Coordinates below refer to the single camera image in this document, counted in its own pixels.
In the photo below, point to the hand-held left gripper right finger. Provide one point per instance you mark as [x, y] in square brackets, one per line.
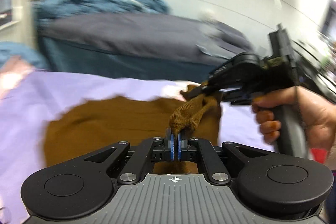
[180, 144]

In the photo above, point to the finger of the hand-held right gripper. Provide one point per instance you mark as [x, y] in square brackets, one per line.
[199, 91]
[237, 99]

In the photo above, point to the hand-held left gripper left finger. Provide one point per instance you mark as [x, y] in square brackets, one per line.
[171, 144]

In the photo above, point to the brown knit garment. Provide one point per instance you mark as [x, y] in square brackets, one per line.
[118, 121]

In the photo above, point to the person's right hand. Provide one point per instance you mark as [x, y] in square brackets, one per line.
[317, 119]

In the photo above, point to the dark teal bedding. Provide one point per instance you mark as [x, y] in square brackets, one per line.
[118, 64]

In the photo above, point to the grey pillow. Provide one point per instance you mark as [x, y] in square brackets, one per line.
[126, 32]

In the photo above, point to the red object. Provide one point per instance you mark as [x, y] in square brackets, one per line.
[318, 155]

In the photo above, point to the teal knitted blanket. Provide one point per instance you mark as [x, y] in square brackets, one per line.
[105, 1]

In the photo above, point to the purple bed sheet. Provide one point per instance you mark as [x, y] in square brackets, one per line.
[31, 108]

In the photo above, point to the pink cloth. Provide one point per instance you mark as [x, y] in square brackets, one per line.
[13, 77]

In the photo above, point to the blue blanket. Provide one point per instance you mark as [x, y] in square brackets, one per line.
[18, 56]

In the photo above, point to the white appliance with control panel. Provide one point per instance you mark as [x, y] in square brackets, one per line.
[18, 3]

